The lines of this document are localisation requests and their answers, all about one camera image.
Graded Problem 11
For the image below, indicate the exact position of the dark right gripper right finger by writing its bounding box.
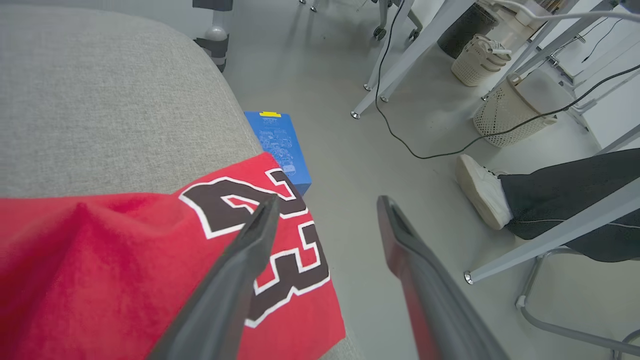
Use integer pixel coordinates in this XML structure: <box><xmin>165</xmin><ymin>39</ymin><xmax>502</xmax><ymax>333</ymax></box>
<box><xmin>376</xmin><ymin>195</ymin><xmax>511</xmax><ymax>360</ymax></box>

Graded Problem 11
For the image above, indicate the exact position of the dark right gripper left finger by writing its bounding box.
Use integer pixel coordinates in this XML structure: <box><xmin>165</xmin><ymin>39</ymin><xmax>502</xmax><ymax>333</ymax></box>
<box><xmin>146</xmin><ymin>193</ymin><xmax>282</xmax><ymax>360</ymax></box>

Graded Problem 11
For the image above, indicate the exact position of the red jersey garment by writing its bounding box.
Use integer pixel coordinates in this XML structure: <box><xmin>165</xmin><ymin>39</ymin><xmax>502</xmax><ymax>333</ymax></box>
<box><xmin>0</xmin><ymin>151</ymin><xmax>347</xmax><ymax>360</ymax></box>

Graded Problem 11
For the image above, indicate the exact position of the grey chair base tube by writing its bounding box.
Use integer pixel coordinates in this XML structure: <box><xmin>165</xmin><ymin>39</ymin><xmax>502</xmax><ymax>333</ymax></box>
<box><xmin>515</xmin><ymin>247</ymin><xmax>640</xmax><ymax>360</ymax></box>

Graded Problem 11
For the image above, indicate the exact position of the white sneaker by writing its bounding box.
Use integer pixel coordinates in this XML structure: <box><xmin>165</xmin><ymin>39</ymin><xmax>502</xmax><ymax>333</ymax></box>
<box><xmin>455</xmin><ymin>154</ymin><xmax>515</xmax><ymax>231</ymax></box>

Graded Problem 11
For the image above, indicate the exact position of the white table leg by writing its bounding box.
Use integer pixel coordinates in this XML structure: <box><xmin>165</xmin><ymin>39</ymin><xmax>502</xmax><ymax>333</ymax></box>
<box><xmin>481</xmin><ymin>0</ymin><xmax>621</xmax><ymax>102</ymax></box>
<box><xmin>350</xmin><ymin>0</ymin><xmax>476</xmax><ymax>120</ymax></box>
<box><xmin>463</xmin><ymin>177</ymin><xmax>640</xmax><ymax>286</ymax></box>
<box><xmin>363</xmin><ymin>0</ymin><xmax>416</xmax><ymax>92</ymax></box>

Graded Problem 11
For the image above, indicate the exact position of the blue cardboard box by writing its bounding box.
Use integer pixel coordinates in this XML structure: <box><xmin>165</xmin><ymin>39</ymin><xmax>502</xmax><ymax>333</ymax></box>
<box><xmin>243</xmin><ymin>111</ymin><xmax>312</xmax><ymax>197</ymax></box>

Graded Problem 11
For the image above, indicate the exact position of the black trouser leg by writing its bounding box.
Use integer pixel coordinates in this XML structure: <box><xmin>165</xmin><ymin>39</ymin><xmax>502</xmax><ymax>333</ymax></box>
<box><xmin>499</xmin><ymin>148</ymin><xmax>640</xmax><ymax>263</ymax></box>

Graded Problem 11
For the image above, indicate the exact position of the large beige woven basket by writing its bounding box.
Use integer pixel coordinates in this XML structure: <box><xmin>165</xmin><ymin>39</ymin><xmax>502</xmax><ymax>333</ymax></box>
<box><xmin>472</xmin><ymin>74</ymin><xmax>558</xmax><ymax>148</ymax></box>

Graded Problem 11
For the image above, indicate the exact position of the grey fabric sofa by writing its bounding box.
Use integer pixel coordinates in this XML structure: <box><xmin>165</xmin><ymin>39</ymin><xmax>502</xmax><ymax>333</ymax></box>
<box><xmin>0</xmin><ymin>4</ymin><xmax>362</xmax><ymax>360</ymax></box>

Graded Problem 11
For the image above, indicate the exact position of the small beige woven basket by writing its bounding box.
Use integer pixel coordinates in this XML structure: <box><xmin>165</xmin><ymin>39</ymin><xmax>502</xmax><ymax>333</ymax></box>
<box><xmin>451</xmin><ymin>34</ymin><xmax>513</xmax><ymax>87</ymax></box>

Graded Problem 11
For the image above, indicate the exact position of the black waste bin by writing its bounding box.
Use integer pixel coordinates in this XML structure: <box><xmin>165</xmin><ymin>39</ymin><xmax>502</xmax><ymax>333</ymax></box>
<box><xmin>437</xmin><ymin>2</ymin><xmax>501</xmax><ymax>60</ymax></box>

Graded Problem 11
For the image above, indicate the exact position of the office chair caster base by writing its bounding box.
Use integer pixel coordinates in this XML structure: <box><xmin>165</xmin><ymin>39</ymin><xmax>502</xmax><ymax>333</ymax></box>
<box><xmin>370</xmin><ymin>0</ymin><xmax>423</xmax><ymax>42</ymax></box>

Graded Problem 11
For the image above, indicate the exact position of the long black floor cable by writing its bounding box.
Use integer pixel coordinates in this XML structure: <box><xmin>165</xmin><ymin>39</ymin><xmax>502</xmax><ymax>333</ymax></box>
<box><xmin>375</xmin><ymin>0</ymin><xmax>640</xmax><ymax>161</ymax></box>

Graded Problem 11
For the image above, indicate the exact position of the grey post with black strap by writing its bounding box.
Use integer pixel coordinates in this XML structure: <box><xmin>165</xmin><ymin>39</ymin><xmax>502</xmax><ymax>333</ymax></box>
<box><xmin>192</xmin><ymin>0</ymin><xmax>234</xmax><ymax>73</ymax></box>

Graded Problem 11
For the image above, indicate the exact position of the white hose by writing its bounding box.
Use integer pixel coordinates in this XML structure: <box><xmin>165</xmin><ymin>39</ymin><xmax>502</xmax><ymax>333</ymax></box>
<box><xmin>480</xmin><ymin>0</ymin><xmax>640</xmax><ymax>24</ymax></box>

